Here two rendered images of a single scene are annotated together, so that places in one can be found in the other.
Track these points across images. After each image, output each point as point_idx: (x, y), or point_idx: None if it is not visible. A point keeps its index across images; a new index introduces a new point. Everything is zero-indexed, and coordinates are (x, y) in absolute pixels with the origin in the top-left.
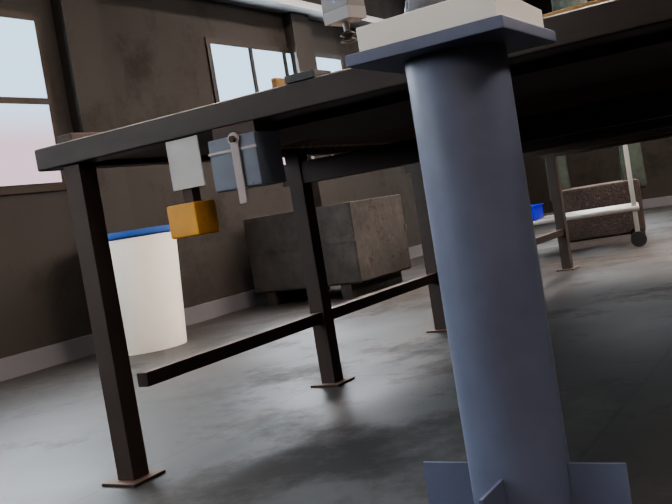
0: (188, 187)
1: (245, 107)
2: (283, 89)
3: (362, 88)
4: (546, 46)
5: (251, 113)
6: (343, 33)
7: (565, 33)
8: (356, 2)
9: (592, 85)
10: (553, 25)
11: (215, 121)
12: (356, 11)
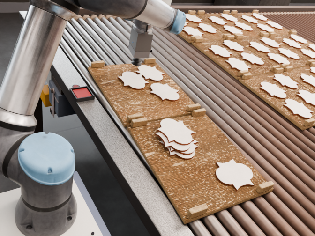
0: (48, 84)
1: (60, 82)
2: (69, 92)
3: (86, 129)
4: (138, 215)
5: (61, 86)
6: (133, 59)
7: (146, 223)
8: (143, 50)
9: None
10: (143, 213)
11: (53, 73)
12: (140, 55)
